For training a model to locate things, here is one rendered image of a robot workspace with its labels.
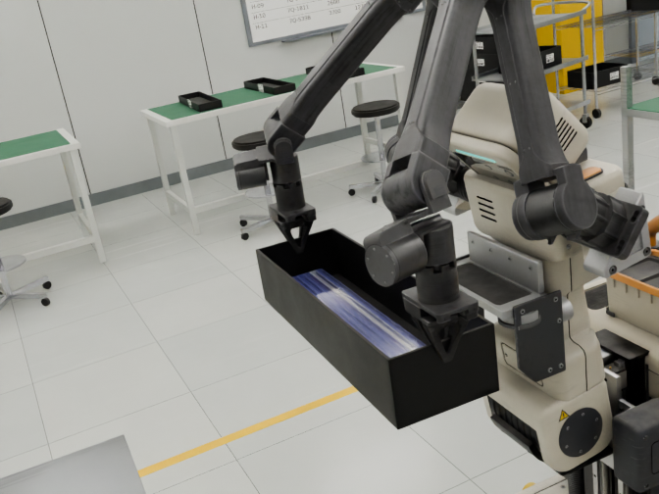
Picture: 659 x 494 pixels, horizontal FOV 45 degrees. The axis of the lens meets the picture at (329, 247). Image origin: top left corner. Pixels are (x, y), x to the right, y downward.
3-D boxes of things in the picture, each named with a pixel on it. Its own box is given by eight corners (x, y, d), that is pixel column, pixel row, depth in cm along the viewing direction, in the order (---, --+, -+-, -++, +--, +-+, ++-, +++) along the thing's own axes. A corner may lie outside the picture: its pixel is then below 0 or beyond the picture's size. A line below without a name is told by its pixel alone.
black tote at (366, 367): (500, 390, 117) (494, 322, 113) (397, 430, 111) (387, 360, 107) (340, 276, 167) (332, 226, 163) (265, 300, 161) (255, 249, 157)
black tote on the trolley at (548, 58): (531, 74, 595) (529, 55, 590) (498, 74, 617) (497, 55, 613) (562, 63, 617) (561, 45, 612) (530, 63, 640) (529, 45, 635)
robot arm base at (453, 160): (488, 163, 159) (456, 154, 169) (459, 147, 155) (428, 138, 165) (470, 202, 159) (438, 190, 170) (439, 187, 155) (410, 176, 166)
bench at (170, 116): (164, 214, 600) (139, 110, 572) (371, 156, 665) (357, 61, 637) (192, 237, 535) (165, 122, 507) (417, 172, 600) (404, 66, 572)
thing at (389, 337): (457, 385, 117) (455, 366, 116) (416, 401, 115) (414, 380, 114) (324, 282, 162) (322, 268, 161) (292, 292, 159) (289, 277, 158)
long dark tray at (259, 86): (244, 88, 593) (242, 80, 591) (264, 84, 599) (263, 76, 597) (275, 95, 540) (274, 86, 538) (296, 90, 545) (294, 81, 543)
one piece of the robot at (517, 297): (497, 314, 168) (488, 219, 160) (586, 365, 143) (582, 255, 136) (432, 337, 162) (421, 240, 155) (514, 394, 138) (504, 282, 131)
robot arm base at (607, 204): (651, 211, 121) (596, 195, 131) (617, 191, 117) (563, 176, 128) (626, 261, 121) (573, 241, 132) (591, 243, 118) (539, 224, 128)
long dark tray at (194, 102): (179, 103, 577) (177, 94, 575) (200, 98, 582) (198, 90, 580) (199, 113, 523) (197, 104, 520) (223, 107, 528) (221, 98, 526)
